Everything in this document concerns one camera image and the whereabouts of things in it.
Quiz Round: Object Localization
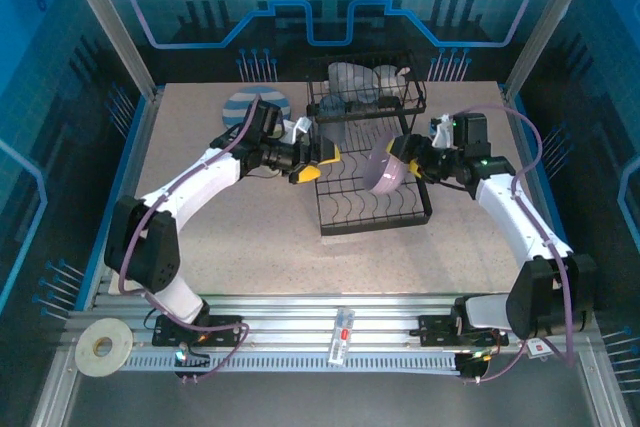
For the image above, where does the white tag card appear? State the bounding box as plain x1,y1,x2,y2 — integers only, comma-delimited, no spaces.
524,339,554,361

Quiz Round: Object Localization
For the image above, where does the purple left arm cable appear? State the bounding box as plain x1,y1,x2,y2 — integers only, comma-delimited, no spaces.
116,96,251,384

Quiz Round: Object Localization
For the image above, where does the black wire dish rack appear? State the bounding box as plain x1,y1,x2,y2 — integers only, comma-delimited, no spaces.
304,49,434,238

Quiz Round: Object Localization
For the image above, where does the aluminium frame rail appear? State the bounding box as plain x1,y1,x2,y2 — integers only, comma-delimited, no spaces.
64,291,604,356

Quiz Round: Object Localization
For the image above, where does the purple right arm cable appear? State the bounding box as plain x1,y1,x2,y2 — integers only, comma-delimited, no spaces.
449,104,576,386

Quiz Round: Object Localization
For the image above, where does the aluminium enclosure post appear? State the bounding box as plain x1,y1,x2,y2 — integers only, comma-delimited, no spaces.
501,0,604,104
54,0,164,101

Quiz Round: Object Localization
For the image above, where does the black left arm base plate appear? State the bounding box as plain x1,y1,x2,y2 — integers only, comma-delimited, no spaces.
151,313,247,348

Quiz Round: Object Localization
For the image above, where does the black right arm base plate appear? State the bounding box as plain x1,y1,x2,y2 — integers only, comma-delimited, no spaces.
417,313,510,348

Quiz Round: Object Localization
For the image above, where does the clear faceted drinking glass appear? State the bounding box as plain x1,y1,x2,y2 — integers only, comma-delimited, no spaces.
318,93,348,147

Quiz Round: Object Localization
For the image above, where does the black controller board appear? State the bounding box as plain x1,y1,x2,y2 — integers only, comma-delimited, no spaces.
457,350,495,384
172,341,212,384

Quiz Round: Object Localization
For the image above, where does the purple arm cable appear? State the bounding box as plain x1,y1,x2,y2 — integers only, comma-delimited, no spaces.
116,96,251,384
449,104,576,386

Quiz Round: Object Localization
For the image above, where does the grey slotted cable duct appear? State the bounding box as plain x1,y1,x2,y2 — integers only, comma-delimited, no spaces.
122,351,461,374

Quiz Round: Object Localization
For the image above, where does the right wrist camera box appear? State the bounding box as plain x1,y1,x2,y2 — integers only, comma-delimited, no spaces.
428,114,457,149

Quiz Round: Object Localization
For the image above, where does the purple ceramic bowl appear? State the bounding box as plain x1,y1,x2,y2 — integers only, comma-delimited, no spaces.
361,130,410,197

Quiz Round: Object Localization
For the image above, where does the white tape roll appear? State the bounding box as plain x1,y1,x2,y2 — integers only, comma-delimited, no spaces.
74,317,135,378

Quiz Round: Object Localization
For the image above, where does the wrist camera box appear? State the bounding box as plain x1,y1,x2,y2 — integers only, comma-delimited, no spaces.
428,114,457,149
278,115,315,147

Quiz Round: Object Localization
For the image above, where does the blue striped ceramic plate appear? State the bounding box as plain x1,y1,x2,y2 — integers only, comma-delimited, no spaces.
221,86,293,132

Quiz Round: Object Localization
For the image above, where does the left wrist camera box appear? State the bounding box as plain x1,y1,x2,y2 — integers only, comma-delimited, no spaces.
278,115,315,147

